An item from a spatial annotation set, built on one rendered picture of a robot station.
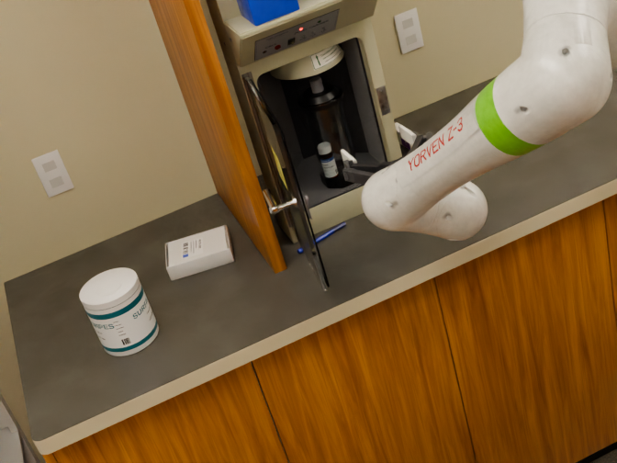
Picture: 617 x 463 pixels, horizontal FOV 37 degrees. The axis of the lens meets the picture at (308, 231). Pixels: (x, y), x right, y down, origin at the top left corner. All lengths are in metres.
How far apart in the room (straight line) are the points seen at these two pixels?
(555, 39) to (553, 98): 0.08
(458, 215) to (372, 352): 0.62
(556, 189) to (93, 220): 1.20
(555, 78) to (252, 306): 1.05
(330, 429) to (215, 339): 0.38
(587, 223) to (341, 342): 0.65
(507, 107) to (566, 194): 0.93
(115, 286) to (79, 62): 0.64
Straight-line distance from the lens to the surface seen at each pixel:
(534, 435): 2.57
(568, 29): 1.28
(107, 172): 2.52
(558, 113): 1.26
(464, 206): 1.62
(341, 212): 2.26
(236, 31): 1.93
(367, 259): 2.11
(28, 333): 2.32
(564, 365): 2.48
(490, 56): 2.83
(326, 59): 2.13
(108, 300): 2.01
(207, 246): 2.27
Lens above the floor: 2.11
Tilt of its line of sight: 31 degrees down
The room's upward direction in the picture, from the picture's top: 17 degrees counter-clockwise
